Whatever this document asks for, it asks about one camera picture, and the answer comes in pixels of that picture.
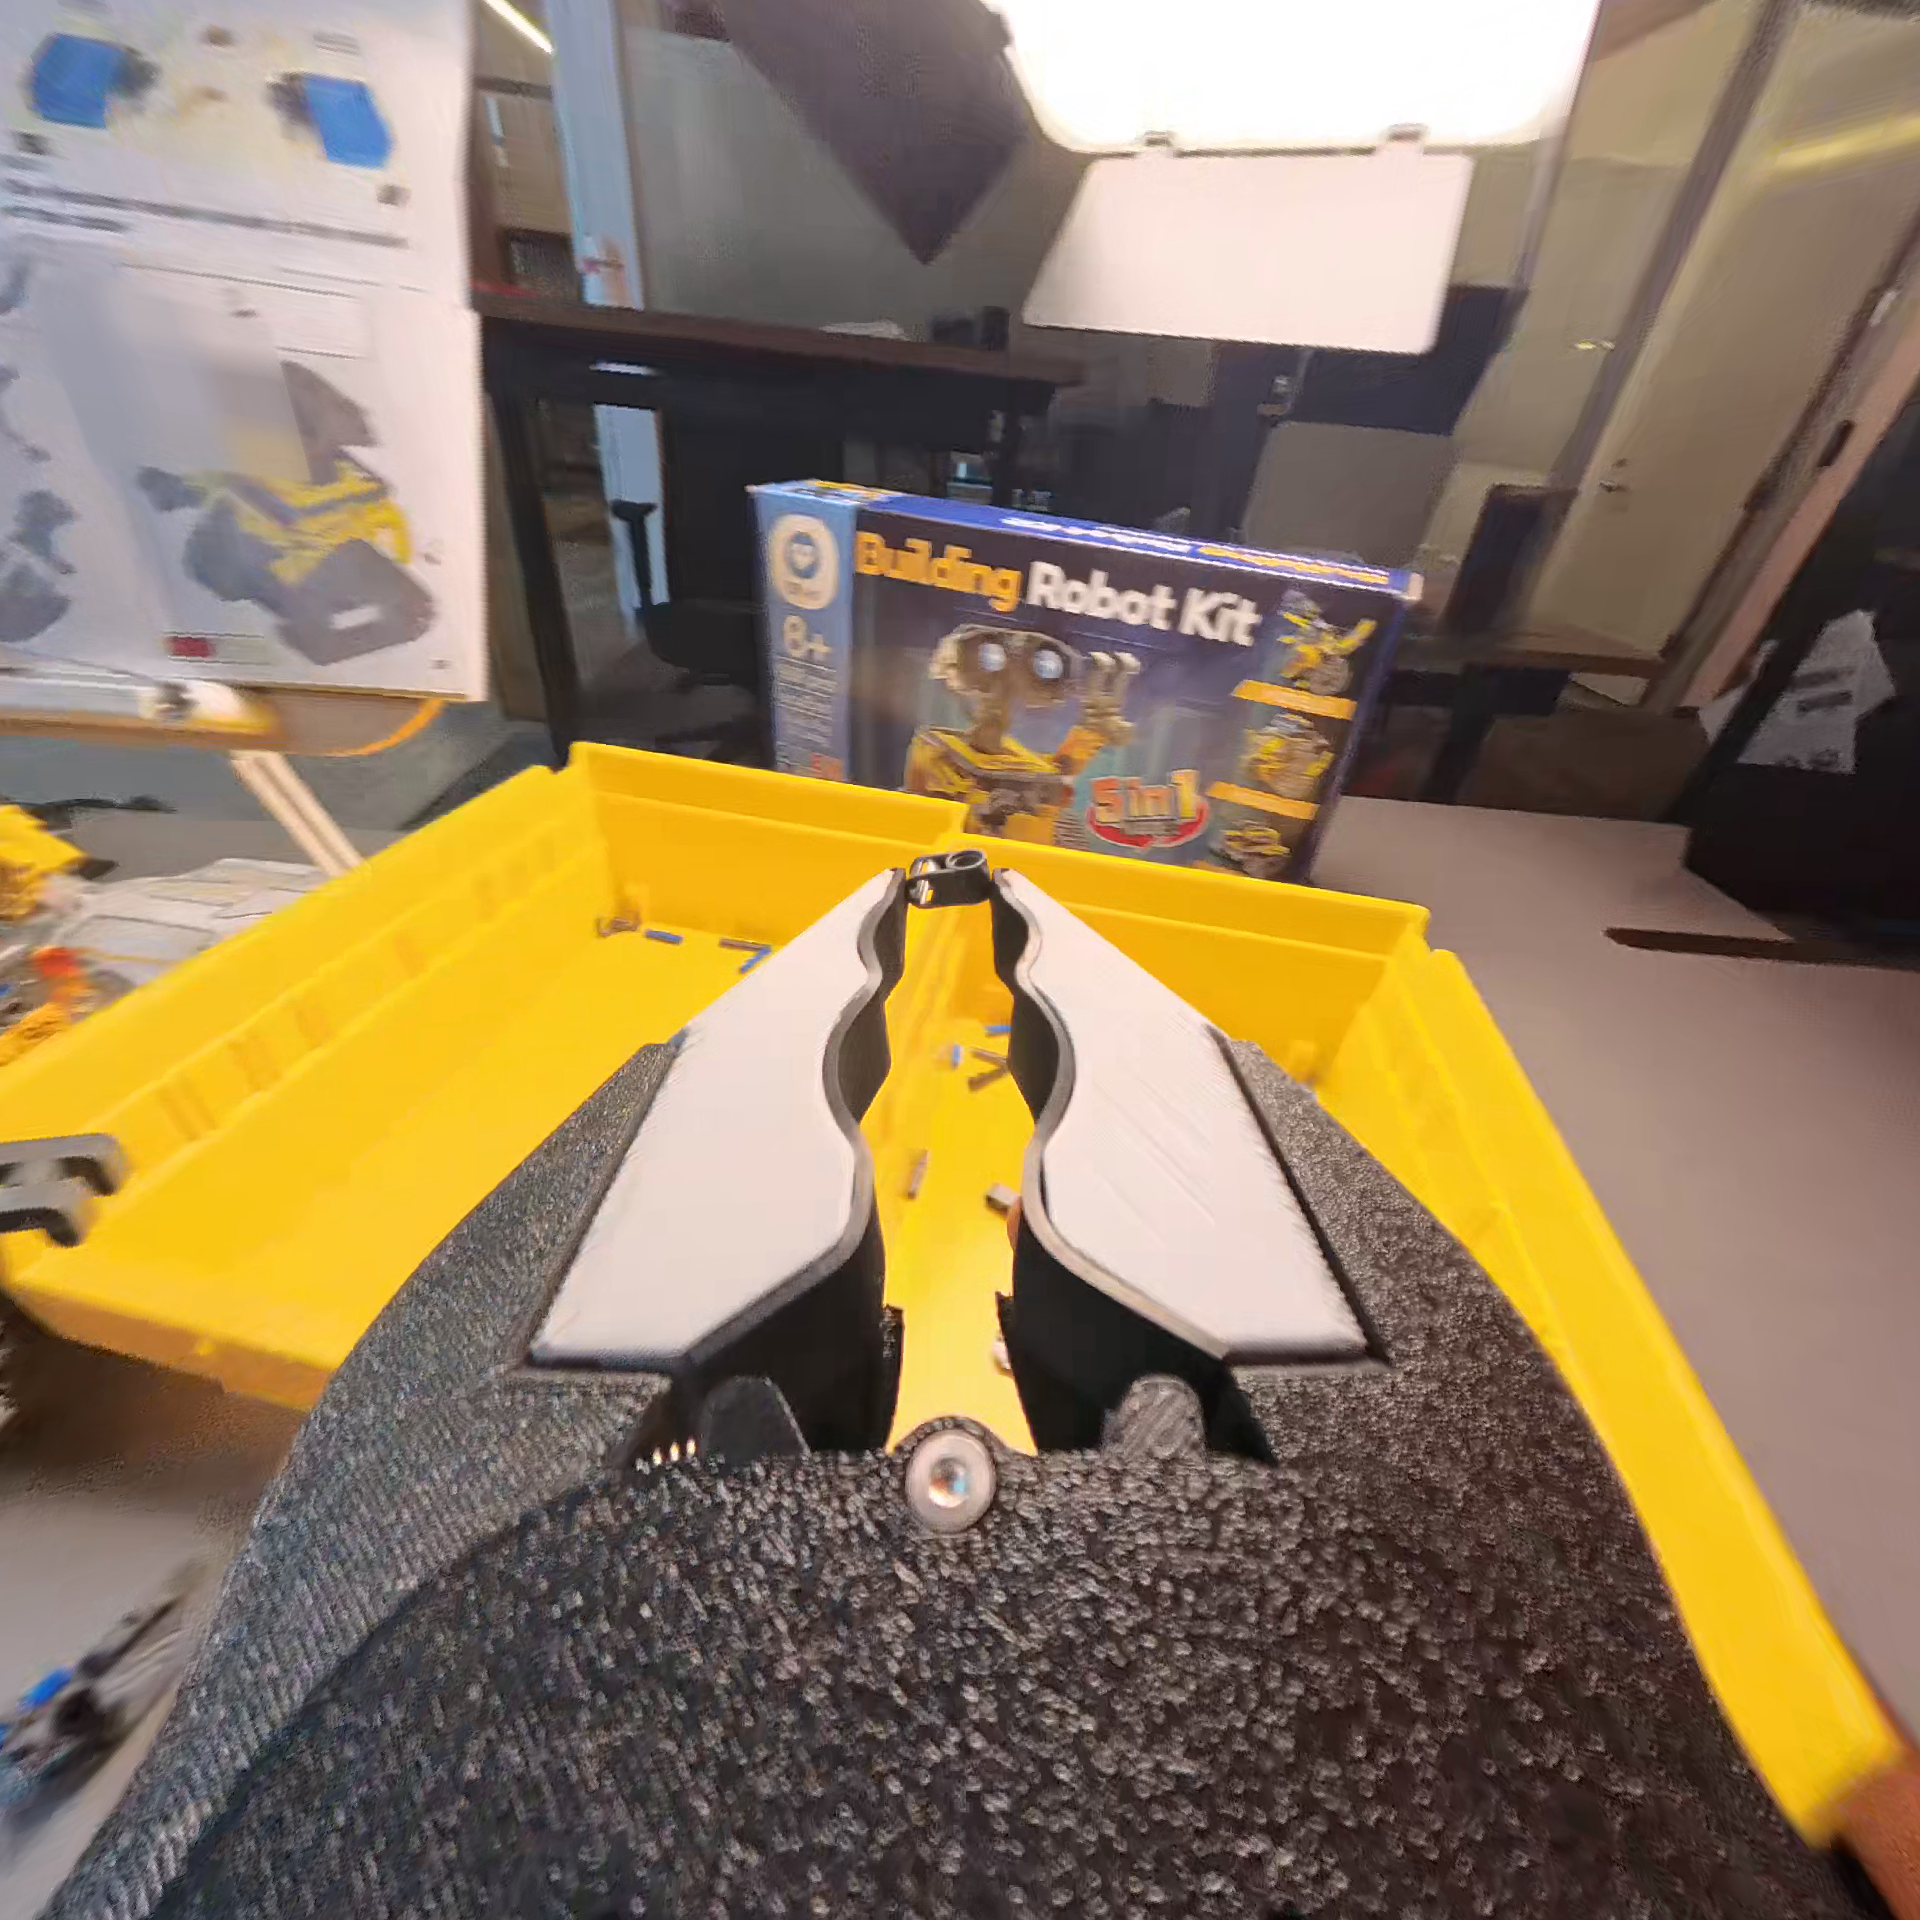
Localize blue toy set box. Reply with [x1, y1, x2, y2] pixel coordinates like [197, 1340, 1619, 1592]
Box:
[753, 481, 1426, 887]

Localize grey axle assembly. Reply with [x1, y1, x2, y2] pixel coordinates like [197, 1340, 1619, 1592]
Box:
[0, 1554, 218, 1818]

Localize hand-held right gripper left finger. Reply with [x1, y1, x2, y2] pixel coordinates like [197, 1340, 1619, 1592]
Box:
[532, 871, 912, 1443]

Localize yellow tracked toy robot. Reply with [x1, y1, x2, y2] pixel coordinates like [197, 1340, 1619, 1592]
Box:
[0, 796, 147, 1412]

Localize instruction booklet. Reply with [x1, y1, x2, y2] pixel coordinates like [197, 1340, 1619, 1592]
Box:
[0, 0, 490, 706]

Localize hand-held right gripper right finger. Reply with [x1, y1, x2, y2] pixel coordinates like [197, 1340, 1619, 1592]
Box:
[993, 871, 1378, 1435]

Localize softbox light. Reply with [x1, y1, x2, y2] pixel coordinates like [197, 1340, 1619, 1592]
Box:
[691, 0, 1606, 356]

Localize dark wooden table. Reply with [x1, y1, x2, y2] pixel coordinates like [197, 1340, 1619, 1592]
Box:
[476, 286, 1089, 759]

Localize printed paper sheets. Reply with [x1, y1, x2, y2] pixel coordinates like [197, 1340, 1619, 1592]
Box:
[32, 855, 348, 1008]

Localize black bag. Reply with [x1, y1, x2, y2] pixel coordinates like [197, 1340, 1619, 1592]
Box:
[1606, 391, 1920, 969]

